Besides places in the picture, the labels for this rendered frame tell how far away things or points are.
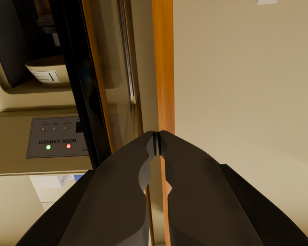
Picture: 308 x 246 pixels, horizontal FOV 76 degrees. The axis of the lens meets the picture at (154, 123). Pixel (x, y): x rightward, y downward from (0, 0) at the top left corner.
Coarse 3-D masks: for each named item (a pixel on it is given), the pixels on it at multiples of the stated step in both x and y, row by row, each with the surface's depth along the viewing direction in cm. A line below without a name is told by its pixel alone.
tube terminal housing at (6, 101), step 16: (128, 0) 41; (128, 16) 40; (128, 32) 38; (0, 64) 43; (0, 80) 45; (32, 80) 53; (0, 96) 44; (16, 96) 44; (32, 96) 44; (48, 96) 44; (64, 96) 44; (48, 192) 58; (64, 192) 58; (144, 192) 57
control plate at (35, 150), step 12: (36, 120) 43; (48, 120) 42; (60, 120) 42; (72, 120) 42; (36, 132) 42; (48, 132) 42; (60, 132) 41; (72, 132) 41; (36, 144) 41; (60, 144) 41; (72, 144) 41; (84, 144) 40; (36, 156) 40; (48, 156) 40; (60, 156) 40; (72, 156) 40
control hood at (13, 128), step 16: (0, 112) 45; (16, 112) 45; (32, 112) 44; (48, 112) 44; (64, 112) 43; (0, 128) 43; (16, 128) 42; (0, 144) 41; (16, 144) 41; (0, 160) 40; (16, 160) 40; (32, 160) 40; (48, 160) 40; (64, 160) 40; (80, 160) 40; (0, 176) 40; (16, 176) 40; (32, 176) 40
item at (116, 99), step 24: (72, 0) 8; (96, 0) 12; (72, 24) 8; (96, 24) 11; (120, 24) 28; (96, 48) 10; (120, 48) 25; (96, 72) 10; (120, 72) 22; (96, 96) 10; (120, 96) 20; (96, 120) 11; (120, 120) 18; (96, 144) 11; (120, 144) 16
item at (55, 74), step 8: (56, 56) 56; (32, 64) 49; (40, 64) 52; (48, 64) 54; (56, 64) 56; (64, 64) 42; (32, 72) 45; (40, 72) 43; (48, 72) 43; (56, 72) 43; (64, 72) 44; (40, 80) 46; (48, 80) 45; (56, 80) 45; (64, 80) 45
